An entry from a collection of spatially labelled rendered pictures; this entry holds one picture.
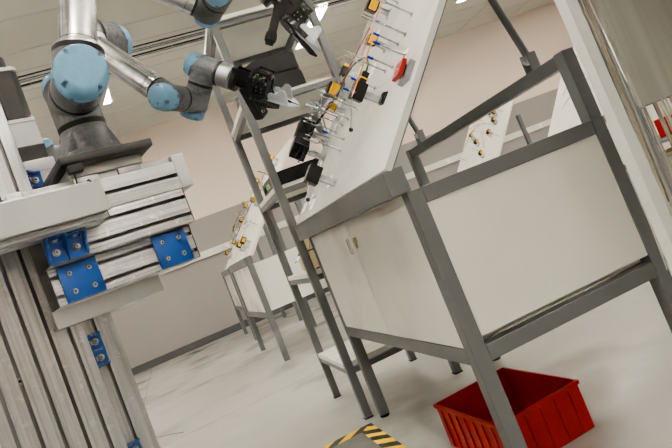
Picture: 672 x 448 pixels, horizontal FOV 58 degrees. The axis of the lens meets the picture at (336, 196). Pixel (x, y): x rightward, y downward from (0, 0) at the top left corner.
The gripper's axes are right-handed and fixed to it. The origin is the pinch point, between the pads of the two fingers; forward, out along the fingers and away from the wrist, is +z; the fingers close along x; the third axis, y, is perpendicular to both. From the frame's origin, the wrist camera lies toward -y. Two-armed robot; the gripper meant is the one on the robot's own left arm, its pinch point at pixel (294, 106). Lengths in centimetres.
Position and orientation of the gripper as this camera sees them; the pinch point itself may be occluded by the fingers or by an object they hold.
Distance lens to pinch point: 179.3
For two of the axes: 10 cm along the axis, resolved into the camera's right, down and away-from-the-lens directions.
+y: 1.3, -7.0, -7.1
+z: 9.2, 3.5, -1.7
